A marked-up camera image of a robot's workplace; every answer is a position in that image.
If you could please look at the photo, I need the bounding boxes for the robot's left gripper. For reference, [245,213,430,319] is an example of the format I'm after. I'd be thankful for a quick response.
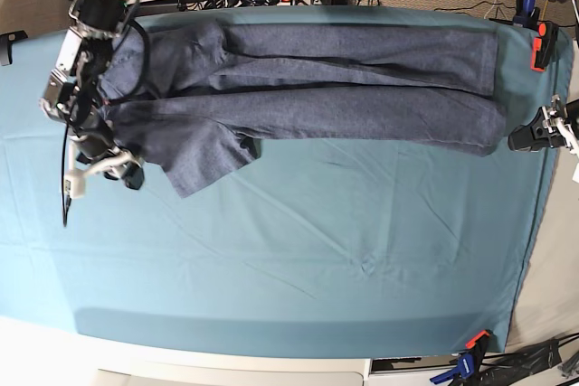
[508,94,578,155]

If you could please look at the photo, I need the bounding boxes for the robot's right gripper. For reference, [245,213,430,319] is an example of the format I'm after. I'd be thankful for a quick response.
[68,130,145,190]

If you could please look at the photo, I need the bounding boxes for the blue-grey T-shirt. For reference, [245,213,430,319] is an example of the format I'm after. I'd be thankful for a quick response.
[99,21,507,197]

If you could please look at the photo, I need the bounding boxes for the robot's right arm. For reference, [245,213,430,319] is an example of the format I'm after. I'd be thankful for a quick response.
[40,0,144,199]

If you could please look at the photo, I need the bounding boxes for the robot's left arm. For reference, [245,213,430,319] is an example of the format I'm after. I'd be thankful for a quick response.
[508,95,578,155]

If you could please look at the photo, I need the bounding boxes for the orange black clamp, top right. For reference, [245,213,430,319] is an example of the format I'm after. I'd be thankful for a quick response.
[530,21,559,72]

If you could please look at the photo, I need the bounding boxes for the blue clamp, top right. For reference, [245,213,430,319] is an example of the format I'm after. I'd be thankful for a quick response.
[512,0,540,30]

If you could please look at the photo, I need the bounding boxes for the teal table cloth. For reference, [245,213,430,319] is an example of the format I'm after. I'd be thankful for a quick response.
[1,33,556,358]

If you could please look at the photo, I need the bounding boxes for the blue orange clamp, bottom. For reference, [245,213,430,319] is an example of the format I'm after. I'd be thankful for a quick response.
[430,329,491,385]

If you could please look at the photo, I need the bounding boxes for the black bag, bottom right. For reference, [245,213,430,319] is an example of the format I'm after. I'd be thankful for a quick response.
[469,339,562,386]

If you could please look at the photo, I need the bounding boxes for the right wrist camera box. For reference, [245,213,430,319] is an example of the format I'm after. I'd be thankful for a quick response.
[63,169,86,200]

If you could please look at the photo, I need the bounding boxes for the right camera black cable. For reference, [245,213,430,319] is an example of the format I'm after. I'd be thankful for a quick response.
[61,19,153,228]

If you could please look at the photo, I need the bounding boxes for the black bracket, left edge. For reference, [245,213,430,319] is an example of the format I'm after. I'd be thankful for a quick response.
[0,30,28,66]

